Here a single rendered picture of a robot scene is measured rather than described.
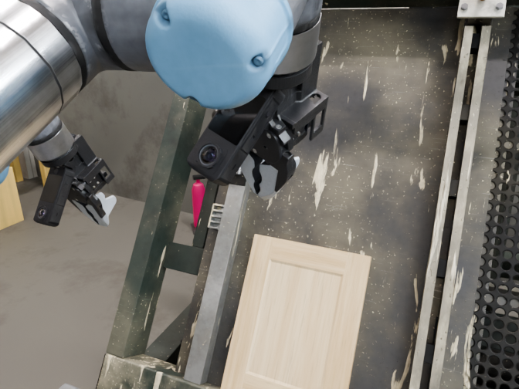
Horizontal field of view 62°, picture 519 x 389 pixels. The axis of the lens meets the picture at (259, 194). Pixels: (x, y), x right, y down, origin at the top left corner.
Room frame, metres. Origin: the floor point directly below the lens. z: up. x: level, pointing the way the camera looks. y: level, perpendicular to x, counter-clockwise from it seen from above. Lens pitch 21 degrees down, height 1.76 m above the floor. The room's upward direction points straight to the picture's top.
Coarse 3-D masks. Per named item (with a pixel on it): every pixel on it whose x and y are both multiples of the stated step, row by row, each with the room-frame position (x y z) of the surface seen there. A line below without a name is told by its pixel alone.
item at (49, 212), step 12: (60, 168) 0.77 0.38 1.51; (48, 180) 0.77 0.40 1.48; (60, 180) 0.76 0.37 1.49; (72, 180) 0.77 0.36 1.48; (48, 192) 0.75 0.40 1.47; (60, 192) 0.75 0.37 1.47; (48, 204) 0.74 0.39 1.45; (60, 204) 0.74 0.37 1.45; (36, 216) 0.73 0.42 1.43; (48, 216) 0.72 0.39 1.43; (60, 216) 0.74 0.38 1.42
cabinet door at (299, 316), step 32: (256, 256) 1.01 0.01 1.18; (288, 256) 0.98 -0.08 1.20; (320, 256) 0.96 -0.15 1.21; (352, 256) 0.93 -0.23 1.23; (256, 288) 0.96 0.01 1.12; (288, 288) 0.94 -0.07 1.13; (320, 288) 0.91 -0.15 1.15; (352, 288) 0.89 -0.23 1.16; (256, 320) 0.91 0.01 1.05; (288, 320) 0.89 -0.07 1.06; (320, 320) 0.87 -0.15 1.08; (352, 320) 0.85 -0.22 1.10; (256, 352) 0.87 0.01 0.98; (288, 352) 0.85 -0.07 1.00; (320, 352) 0.83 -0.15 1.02; (352, 352) 0.81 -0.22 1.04; (224, 384) 0.84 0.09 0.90; (256, 384) 0.82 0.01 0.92; (288, 384) 0.81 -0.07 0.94; (320, 384) 0.79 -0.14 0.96
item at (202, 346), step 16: (240, 192) 1.10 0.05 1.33; (224, 208) 1.09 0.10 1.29; (240, 208) 1.08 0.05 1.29; (224, 224) 1.07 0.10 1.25; (240, 224) 1.08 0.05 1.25; (224, 240) 1.04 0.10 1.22; (224, 256) 1.01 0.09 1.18; (224, 272) 0.99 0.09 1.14; (208, 288) 0.98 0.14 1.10; (224, 288) 0.98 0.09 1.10; (208, 304) 0.95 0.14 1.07; (208, 320) 0.93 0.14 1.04; (208, 336) 0.91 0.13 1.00; (192, 352) 0.89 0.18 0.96; (208, 352) 0.89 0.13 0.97; (192, 368) 0.87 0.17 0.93; (208, 368) 0.88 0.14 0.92
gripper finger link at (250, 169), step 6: (252, 156) 0.48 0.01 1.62; (258, 156) 0.49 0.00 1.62; (246, 162) 0.49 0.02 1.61; (252, 162) 0.49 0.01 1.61; (258, 162) 0.49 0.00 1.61; (246, 168) 0.50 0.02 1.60; (252, 168) 0.49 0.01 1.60; (258, 168) 0.50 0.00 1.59; (246, 174) 0.51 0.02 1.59; (252, 174) 0.50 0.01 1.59; (258, 174) 0.50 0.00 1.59; (246, 180) 0.51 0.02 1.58; (252, 180) 0.50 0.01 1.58; (258, 180) 0.51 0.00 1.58; (252, 186) 0.51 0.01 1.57; (258, 186) 0.51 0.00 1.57
